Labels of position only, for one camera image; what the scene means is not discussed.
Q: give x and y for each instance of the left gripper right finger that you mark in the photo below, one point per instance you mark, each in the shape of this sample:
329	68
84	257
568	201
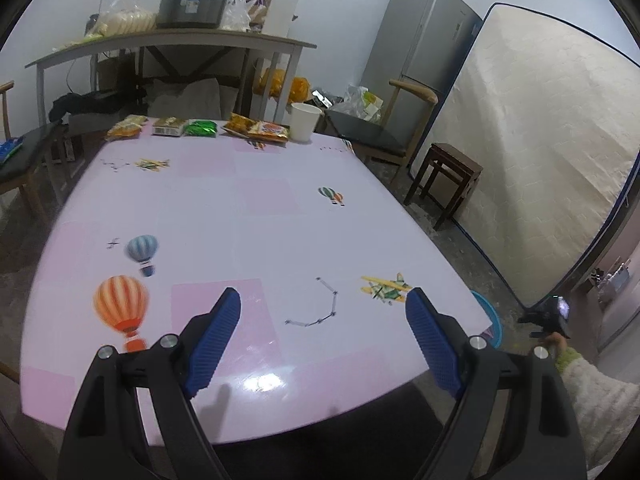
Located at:
539	437

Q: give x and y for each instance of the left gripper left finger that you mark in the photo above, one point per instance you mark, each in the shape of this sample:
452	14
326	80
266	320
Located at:
105	437

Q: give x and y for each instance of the right forearm beige sleeve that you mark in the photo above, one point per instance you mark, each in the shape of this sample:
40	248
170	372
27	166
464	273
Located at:
606	408

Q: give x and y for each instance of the right hand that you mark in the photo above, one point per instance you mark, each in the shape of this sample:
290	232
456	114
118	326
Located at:
555	343

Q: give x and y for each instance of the beige mattress blue trim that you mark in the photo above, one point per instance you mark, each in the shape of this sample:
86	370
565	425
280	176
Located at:
551	114

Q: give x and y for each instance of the wooden chair grey cushion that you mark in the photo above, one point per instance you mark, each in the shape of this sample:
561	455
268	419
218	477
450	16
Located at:
374	140

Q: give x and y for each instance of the wooden chair with blue bag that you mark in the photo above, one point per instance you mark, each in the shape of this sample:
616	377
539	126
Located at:
20	158

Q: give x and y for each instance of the silver refrigerator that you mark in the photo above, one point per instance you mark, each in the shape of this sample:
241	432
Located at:
423	42

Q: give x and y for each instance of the white paper cup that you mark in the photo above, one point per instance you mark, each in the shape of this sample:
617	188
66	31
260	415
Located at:
304	118

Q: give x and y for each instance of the yellow chips packet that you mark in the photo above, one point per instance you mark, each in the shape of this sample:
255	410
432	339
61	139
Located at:
127	128

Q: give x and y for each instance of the beige snack packet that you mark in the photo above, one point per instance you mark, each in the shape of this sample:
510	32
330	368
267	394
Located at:
169	126

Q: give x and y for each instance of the green snack packet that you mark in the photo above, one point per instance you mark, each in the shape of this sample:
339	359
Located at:
201	127

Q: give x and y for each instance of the yellow orange snack packet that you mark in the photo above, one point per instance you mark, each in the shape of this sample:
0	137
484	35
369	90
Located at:
240	126

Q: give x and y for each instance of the orange plastic bag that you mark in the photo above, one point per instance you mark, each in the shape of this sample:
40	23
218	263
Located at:
299	92

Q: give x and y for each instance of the grey side table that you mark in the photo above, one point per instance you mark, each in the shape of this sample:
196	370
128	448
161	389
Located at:
260	52

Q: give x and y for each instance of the bag of buns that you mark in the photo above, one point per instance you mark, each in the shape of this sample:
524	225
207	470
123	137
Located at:
124	17

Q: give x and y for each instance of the black rice cooker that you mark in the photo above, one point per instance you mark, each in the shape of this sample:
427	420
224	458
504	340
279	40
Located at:
190	13

